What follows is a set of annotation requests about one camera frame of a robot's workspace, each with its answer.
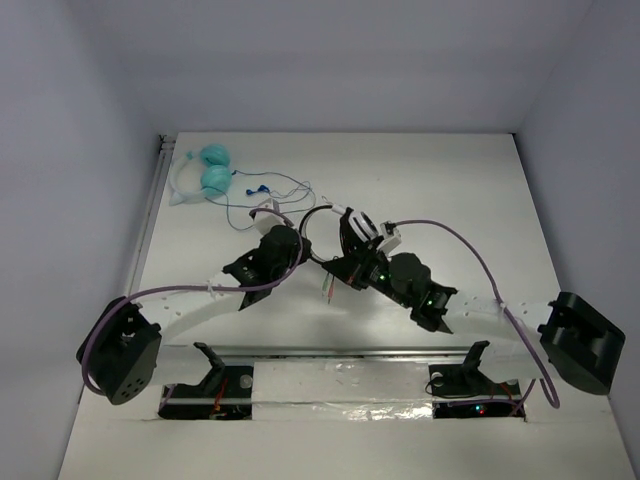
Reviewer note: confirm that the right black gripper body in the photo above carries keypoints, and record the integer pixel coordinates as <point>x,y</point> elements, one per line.
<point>371,270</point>

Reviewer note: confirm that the aluminium rail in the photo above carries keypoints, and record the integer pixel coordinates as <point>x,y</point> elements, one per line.
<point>246,351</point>
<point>133,277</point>

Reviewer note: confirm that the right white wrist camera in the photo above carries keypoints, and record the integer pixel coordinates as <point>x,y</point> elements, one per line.
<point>391,237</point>

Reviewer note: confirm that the white black headphones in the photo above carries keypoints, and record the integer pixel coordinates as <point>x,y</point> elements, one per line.
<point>355,227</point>

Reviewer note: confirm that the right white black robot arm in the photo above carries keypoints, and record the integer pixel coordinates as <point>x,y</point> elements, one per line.
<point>566,338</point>

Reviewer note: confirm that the white foil-covered block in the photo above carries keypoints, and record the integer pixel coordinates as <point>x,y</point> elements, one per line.
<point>340,390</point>

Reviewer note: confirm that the aluminium rail left side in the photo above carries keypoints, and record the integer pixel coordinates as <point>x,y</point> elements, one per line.
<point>133,277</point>

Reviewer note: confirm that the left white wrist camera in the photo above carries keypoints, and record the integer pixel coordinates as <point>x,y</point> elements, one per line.
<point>267,215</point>

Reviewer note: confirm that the aluminium rail front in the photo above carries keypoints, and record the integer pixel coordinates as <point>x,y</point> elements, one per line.
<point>246,351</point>

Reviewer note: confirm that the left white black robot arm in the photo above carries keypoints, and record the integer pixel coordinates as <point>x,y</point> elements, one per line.
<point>119,355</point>

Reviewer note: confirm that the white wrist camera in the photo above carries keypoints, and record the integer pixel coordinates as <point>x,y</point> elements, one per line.
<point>391,237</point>
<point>267,215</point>

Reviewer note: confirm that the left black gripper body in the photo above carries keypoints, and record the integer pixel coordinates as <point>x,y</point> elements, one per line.
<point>279,228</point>

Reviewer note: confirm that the teal white headphones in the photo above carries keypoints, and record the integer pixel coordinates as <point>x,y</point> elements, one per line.
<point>214,181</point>

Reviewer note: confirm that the blue earphones with cable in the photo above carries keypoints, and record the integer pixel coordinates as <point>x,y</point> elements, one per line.
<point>250,189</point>

